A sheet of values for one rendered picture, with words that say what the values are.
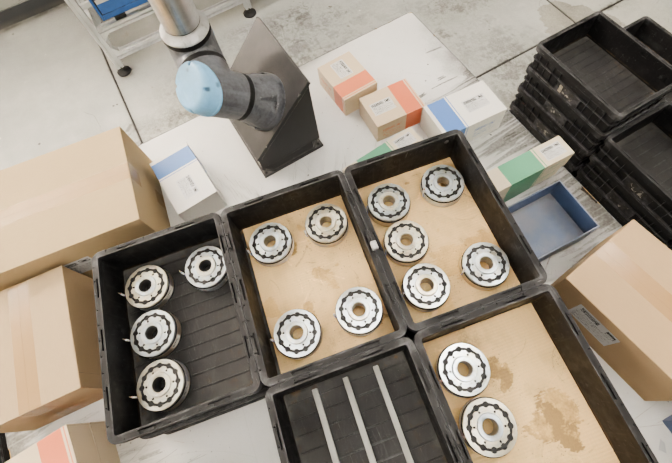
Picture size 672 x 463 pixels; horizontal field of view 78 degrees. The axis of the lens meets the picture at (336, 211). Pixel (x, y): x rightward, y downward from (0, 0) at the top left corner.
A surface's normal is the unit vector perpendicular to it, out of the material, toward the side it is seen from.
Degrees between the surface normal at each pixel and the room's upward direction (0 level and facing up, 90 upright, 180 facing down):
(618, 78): 0
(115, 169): 0
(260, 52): 44
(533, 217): 0
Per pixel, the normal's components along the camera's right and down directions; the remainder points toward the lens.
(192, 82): -0.59, 0.16
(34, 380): -0.08, -0.42
